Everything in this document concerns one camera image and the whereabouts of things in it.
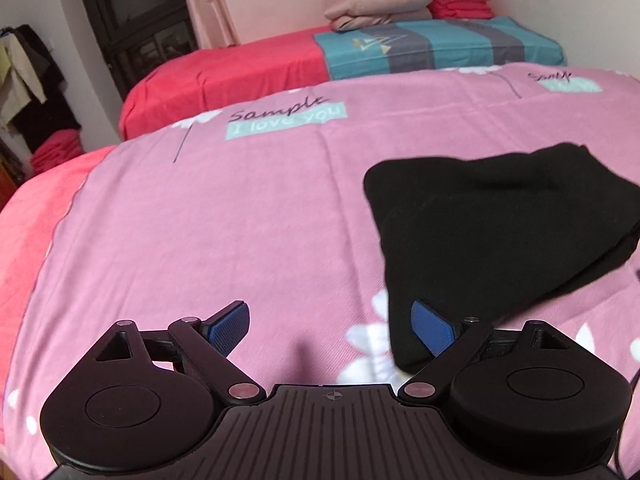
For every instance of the hanging clothes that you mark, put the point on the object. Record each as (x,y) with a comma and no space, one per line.
(30,85)

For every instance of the beige folded blanket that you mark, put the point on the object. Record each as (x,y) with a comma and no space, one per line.
(375,2)

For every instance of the teal striped cloth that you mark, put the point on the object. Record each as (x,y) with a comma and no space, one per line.
(440,45)

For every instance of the dark window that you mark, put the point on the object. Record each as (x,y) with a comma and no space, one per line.
(140,15)

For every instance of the pink curtain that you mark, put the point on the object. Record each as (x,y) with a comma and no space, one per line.
(210,5)

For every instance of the coral fleece blanket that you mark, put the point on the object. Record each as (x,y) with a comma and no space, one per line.
(30,230)

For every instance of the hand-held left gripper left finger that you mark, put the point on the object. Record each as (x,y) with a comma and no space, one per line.
(227,329)

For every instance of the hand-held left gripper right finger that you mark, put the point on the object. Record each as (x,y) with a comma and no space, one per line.
(433,331)

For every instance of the pink printed bedsheet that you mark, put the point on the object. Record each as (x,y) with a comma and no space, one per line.
(225,240)

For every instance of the red bedsheet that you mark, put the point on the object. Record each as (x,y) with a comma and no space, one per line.
(225,77)

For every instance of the red folded cloth pile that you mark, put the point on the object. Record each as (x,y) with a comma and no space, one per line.
(57,152)

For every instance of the black pants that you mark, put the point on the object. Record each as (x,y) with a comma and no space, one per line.
(500,240)

